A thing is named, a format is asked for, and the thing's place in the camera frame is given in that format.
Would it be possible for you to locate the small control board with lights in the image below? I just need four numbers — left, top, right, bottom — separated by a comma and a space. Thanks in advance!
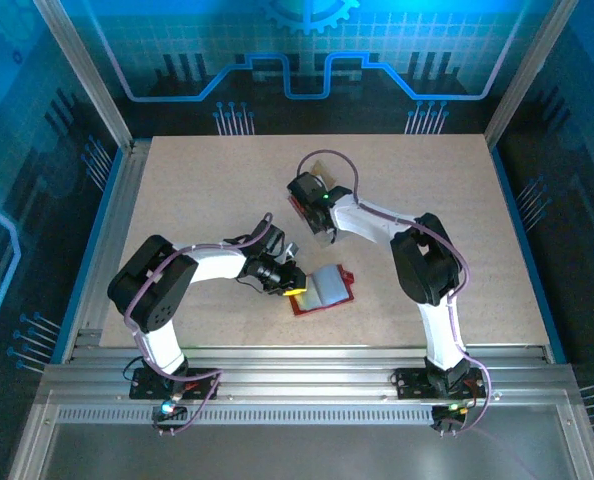
151, 398, 188, 436
430, 402, 471, 437

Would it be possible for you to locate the red leather card holder wallet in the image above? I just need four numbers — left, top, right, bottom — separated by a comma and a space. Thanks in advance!
287, 263, 356, 318

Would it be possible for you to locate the red VIP card stack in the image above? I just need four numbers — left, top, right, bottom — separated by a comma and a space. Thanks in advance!
287, 195, 309, 222

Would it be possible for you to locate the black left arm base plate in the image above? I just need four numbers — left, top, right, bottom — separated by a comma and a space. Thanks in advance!
129, 367, 219, 401

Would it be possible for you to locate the aluminium side rail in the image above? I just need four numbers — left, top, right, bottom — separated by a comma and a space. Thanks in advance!
61, 139, 153, 364

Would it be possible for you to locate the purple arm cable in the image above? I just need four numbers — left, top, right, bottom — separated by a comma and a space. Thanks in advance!
296, 149, 493, 436
123, 213, 274, 435

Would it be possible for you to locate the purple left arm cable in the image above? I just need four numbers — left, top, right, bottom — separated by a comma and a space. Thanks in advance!
123, 213, 274, 435

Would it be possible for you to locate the slotted grey cable duct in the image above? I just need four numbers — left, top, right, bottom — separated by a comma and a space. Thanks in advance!
56, 407, 436, 426

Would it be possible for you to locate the grey metal panel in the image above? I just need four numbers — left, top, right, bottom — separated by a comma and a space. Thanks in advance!
9, 389, 594, 480

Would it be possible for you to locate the aluminium frame post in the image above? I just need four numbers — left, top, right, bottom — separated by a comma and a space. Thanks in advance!
483, 0, 581, 150
32, 0, 137, 152

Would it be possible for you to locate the aluminium frame rail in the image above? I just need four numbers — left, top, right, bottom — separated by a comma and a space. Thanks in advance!
41, 343, 581, 401

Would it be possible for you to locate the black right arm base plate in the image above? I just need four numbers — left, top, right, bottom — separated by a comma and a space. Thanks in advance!
393, 367, 488, 401

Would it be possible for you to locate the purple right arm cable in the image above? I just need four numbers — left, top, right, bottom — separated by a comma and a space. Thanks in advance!
296, 149, 493, 436

